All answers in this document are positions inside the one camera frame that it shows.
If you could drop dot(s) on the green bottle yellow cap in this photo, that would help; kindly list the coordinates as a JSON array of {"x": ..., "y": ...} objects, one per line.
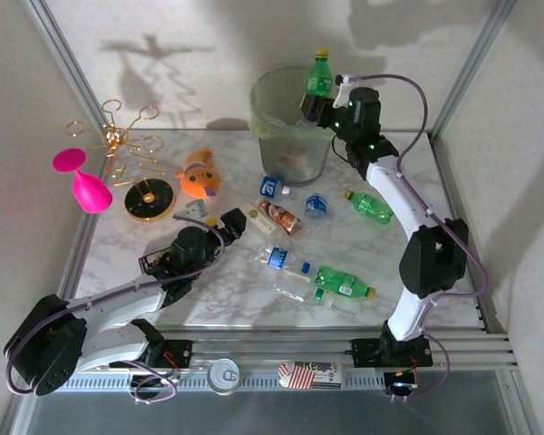
[
  {"x": 368, "y": 207},
  {"x": 342, "y": 281},
  {"x": 319, "y": 74}
]

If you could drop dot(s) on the copper brown coffee bottle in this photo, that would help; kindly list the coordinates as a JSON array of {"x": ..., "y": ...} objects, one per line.
[{"x": 283, "y": 219}]

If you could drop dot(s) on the blue label bottle white cap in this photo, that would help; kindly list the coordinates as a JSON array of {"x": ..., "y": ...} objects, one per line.
[{"x": 269, "y": 186}]

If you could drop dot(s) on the clear bottle blue cap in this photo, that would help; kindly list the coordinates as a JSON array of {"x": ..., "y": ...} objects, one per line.
[{"x": 278, "y": 258}]

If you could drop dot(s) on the crushed blue label bottle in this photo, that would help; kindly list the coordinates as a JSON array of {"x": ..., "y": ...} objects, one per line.
[{"x": 317, "y": 206}]

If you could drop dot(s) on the clear bottle green cap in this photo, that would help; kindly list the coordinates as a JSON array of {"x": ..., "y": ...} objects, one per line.
[{"x": 299, "y": 292}]

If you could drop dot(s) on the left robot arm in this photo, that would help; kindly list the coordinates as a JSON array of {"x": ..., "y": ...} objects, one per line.
[{"x": 113, "y": 301}]

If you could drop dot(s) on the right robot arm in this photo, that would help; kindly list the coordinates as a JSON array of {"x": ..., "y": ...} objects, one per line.
[{"x": 433, "y": 258}]

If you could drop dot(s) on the translucent green trash bin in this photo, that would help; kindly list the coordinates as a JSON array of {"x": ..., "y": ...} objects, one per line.
[{"x": 290, "y": 163}]

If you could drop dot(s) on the cream rectangular box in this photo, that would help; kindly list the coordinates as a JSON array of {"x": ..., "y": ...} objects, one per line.
[{"x": 260, "y": 223}]

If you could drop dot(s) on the orange plush fish toy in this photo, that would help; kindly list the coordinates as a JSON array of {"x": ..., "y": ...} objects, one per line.
[{"x": 199, "y": 179}]

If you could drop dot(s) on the pink plastic goblet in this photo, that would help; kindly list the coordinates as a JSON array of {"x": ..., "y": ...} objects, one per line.
[{"x": 90, "y": 192}]

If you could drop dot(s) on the silver tin can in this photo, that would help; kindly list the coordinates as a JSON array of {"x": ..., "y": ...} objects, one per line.
[{"x": 223, "y": 375}]

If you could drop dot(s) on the small controller board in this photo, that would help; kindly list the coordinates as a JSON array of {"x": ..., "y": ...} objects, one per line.
[
  {"x": 152, "y": 383},
  {"x": 401, "y": 384}
]

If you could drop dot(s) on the flag print paper box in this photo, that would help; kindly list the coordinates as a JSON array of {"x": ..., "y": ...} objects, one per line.
[{"x": 310, "y": 375}]

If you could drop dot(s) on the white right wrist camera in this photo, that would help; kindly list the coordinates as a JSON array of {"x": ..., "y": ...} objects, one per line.
[{"x": 342, "y": 90}]

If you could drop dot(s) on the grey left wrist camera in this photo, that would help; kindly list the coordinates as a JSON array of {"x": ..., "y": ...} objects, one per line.
[{"x": 195, "y": 209}]

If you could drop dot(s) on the aluminium frame post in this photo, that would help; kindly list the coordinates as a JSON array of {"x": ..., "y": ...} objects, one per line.
[
  {"x": 476, "y": 63},
  {"x": 63, "y": 59}
]

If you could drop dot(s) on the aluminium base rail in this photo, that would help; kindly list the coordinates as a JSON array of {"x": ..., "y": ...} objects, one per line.
[{"x": 276, "y": 351}]

